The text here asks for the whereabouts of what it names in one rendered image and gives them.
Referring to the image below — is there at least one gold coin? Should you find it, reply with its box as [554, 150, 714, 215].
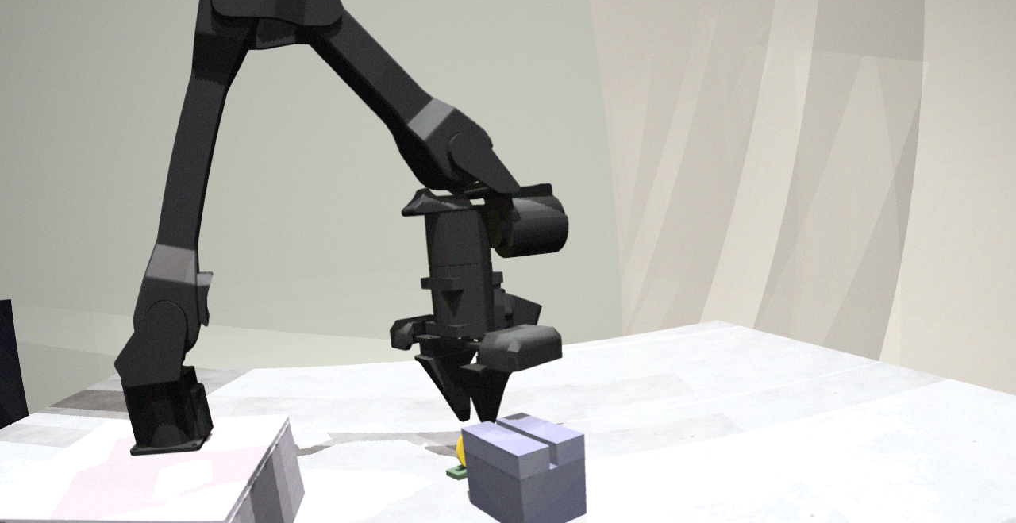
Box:
[456, 435, 466, 467]

